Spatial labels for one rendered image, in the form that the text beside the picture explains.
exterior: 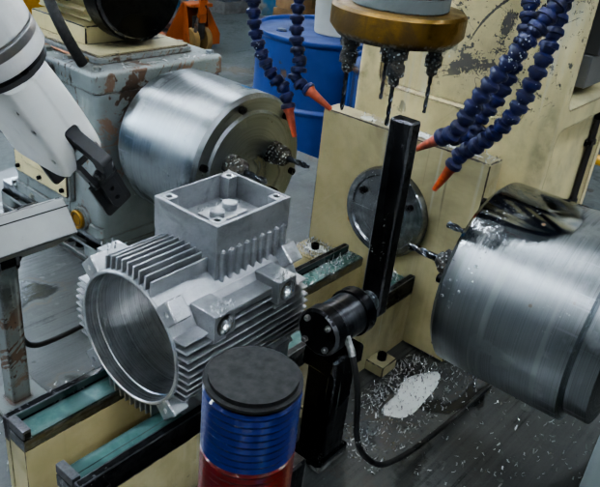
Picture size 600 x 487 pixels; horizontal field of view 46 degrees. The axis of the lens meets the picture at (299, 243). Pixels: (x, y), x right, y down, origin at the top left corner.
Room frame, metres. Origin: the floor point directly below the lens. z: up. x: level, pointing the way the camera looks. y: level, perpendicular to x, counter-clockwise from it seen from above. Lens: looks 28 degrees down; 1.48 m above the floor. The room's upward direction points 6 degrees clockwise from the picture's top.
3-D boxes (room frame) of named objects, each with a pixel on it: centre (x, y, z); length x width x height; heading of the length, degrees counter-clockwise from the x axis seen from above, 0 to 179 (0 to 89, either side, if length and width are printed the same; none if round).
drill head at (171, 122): (1.16, 0.21, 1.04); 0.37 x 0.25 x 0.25; 53
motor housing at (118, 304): (0.70, 0.12, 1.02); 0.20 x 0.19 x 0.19; 144
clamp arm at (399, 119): (0.76, -0.10, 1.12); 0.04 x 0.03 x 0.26; 143
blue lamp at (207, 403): (0.33, 0.02, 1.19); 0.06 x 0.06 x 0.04
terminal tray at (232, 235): (0.73, 0.09, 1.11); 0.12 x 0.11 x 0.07; 144
